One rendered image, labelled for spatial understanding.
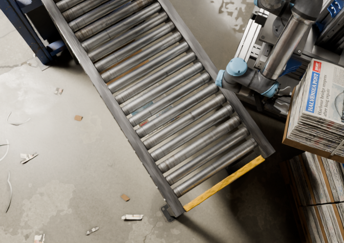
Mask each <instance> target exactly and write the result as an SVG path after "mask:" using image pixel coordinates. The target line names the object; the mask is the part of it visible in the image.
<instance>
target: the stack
mask: <svg viewBox="0 0 344 243"><path fill-rule="evenodd" d="M301 157H302V160H303V163H304V166H305V169H306V172H307V175H308V178H309V181H310V185H311V188H312V191H313V194H314V198H315V201H316V203H317V205H315V206H317V209H318V213H319V216H320V219H321V222H322V226H323V228H324V231H325V235H326V238H327V241H328V243H344V242H343V238H342V235H341V232H340V228H339V225H338V222H337V219H336V216H335V212H334V209H333V206H332V204H334V203H336V207H337V210H338V213H339V217H340V220H341V223H342V226H343V229H344V164H343V163H340V162H336V161H333V160H330V159H327V158H324V157H320V158H321V161H322V164H323V166H324V169H325V172H326V176H327V179H328V182H329V185H330V188H331V192H332V195H333V199H334V201H335V202H334V203H332V202H331V200H330V197H329V194H328V191H327V188H326V184H325V181H324V177H323V174H322V171H321V168H320V165H319V162H318V159H317V155H315V154H312V153H309V152H304V153H302V154H301ZM288 161H289V164H290V168H291V171H292V174H293V178H294V181H295V185H296V189H297V193H298V196H299V200H300V204H301V205H303V206H301V205H299V204H298V201H297V197H296V194H295V190H294V187H293V183H292V180H291V176H290V172H289V168H288V165H287V161H283V162H281V163H279V166H280V169H281V172H282V176H283V179H284V183H285V186H286V190H287V194H288V197H289V201H290V204H291V208H292V211H293V215H294V218H295V222H296V225H297V229H298V232H299V236H300V240H301V242H302V243H310V242H309V238H308V235H307V231H306V228H305V224H304V221H303V218H302V214H301V212H300V208H299V207H300V206H301V207H302V210H303V213H304V217H305V220H306V223H307V226H308V230H309V233H310V237H311V240H312V243H325V241H324V238H323V234H322V232H321V229H320V225H319V222H318V219H317V215H316V212H315V209H314V204H313V201H312V197H311V194H310V191H309V188H308V184H307V181H306V178H305V175H304V172H303V168H302V165H301V162H300V159H299V156H294V157H293V158H292V159H290V160H288ZM338 201H339V202H340V203H339V202H338Z"/></svg>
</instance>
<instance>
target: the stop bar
mask: <svg viewBox="0 0 344 243"><path fill-rule="evenodd" d="M263 161H265V158H264V157H263V156H262V155H260V156H258V157H257V158H255V159H254V160H252V161H251V162H249V163H248V164H246V165H245V166H243V167H242V168H240V169H239V170H237V171H236V172H234V173H233V174H231V175H230V176H228V177H227V178H225V179H224V180H222V181H220V182H219V183H217V184H216V185H214V186H213V187H211V188H210V189H208V190H207V191H205V192H204V193H202V194H201V195H199V196H198V197H196V198H195V199H194V200H192V201H191V202H189V203H188V204H186V205H184V206H183V209H184V211H185V212H188V211H189V210H191V209H192V208H194V207H195V206H197V205H199V204H200V203H202V202H203V201H205V200H206V199H208V198H209V197H211V196H212V195H214V194H215V193H217V192H218V191H220V190H221V189H223V188H224V187H226V186H227V185H229V184H230V183H232V182H233V181H235V180H236V179H238V178H239V177H241V176H242V175H244V174H245V173H247V172H248V171H250V170H251V169H254V168H255V166H257V165H258V164H260V163H261V162H263Z"/></svg>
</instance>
